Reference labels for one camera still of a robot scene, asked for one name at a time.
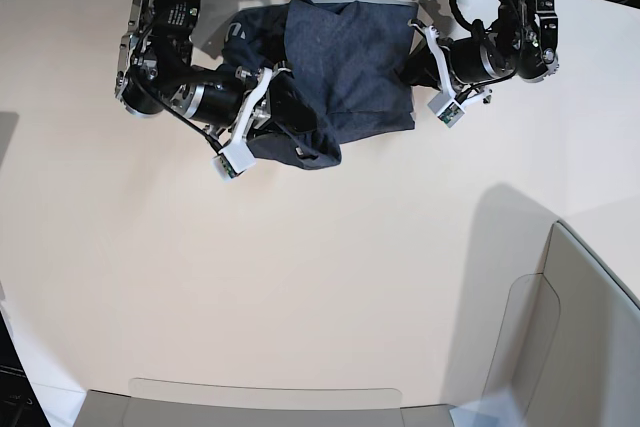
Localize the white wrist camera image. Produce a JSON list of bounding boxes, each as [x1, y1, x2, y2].
[[428, 92, 466, 128], [211, 143, 256, 181]]

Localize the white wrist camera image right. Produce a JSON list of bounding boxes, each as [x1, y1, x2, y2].
[[428, 92, 466, 128]]

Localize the grey bin right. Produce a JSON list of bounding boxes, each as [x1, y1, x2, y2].
[[479, 222, 639, 426]]

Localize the dark blue t-shirt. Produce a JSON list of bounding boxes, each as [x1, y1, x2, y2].
[[222, 0, 418, 170]]

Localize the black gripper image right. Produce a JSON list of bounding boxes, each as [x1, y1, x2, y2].
[[397, 19, 495, 107]]

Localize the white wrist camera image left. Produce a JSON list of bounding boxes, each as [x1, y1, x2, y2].
[[211, 143, 256, 181]]

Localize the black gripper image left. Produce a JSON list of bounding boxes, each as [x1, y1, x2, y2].
[[199, 64, 318, 152]]

